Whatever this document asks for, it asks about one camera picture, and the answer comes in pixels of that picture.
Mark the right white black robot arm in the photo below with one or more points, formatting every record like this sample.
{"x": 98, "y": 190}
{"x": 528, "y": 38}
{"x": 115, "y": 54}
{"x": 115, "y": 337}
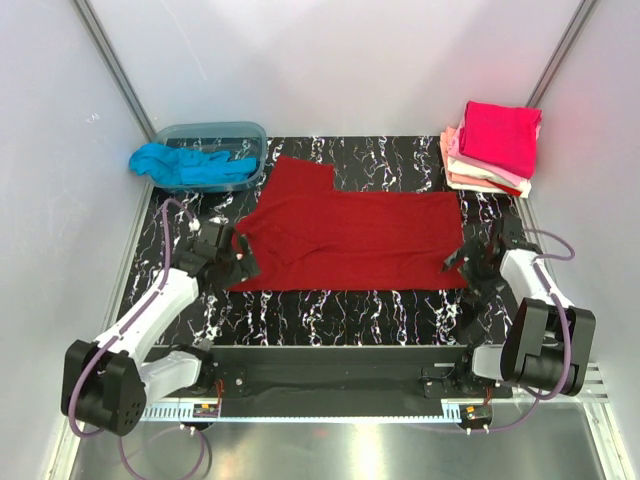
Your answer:
{"x": 547, "y": 349}

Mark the folded light pink t shirt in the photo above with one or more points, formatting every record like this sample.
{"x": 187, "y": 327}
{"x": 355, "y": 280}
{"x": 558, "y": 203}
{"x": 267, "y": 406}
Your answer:
{"x": 454, "y": 152}

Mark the folded white t shirt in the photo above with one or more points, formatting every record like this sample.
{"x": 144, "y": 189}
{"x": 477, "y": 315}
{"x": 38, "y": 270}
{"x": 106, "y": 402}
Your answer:
{"x": 495, "y": 174}

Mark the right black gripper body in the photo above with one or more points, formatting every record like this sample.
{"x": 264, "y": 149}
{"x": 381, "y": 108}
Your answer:
{"x": 480, "y": 258}

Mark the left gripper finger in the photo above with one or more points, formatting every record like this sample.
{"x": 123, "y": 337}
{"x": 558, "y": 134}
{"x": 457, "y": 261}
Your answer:
{"x": 246, "y": 258}
{"x": 233, "y": 275}

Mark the dark red t shirt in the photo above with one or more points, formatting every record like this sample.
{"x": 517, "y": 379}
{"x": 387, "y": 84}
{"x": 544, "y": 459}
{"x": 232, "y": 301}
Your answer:
{"x": 308, "y": 235}

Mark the aluminium frame post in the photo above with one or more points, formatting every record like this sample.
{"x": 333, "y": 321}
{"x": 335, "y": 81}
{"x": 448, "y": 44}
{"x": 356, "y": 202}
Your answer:
{"x": 578, "y": 22}
{"x": 108, "y": 54}

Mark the blue t shirt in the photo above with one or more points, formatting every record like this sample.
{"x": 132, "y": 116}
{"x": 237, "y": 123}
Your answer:
{"x": 185, "y": 168}

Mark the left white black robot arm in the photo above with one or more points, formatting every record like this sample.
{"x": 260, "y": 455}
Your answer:
{"x": 108, "y": 383}

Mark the right aluminium frame post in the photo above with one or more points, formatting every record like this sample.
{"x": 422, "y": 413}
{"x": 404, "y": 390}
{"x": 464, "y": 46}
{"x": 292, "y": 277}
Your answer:
{"x": 578, "y": 22}

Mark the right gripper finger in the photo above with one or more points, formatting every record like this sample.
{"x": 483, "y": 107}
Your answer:
{"x": 482, "y": 284}
{"x": 468, "y": 255}

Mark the folded magenta t shirt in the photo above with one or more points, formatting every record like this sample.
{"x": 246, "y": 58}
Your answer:
{"x": 502, "y": 136}

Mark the folded red t shirt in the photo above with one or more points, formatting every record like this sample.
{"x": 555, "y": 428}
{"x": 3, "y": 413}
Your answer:
{"x": 506, "y": 189}

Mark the aluminium front rail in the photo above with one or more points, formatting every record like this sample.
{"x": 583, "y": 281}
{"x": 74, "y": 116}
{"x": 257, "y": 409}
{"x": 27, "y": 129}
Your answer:
{"x": 593, "y": 385}

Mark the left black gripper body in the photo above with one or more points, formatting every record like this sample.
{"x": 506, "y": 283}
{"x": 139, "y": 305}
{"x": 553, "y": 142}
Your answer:
{"x": 223, "y": 260}

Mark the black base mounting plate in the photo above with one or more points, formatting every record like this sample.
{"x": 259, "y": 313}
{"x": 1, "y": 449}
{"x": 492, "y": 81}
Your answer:
{"x": 338, "y": 383}

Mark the clear blue plastic bin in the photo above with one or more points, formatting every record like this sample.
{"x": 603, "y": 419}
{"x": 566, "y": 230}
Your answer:
{"x": 241, "y": 139}

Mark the folded salmon t shirt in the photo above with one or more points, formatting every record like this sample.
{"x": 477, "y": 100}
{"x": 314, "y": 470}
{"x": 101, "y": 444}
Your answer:
{"x": 457, "y": 181}

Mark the left aluminium frame post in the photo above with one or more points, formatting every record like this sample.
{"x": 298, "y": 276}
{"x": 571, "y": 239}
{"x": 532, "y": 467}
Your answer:
{"x": 108, "y": 54}

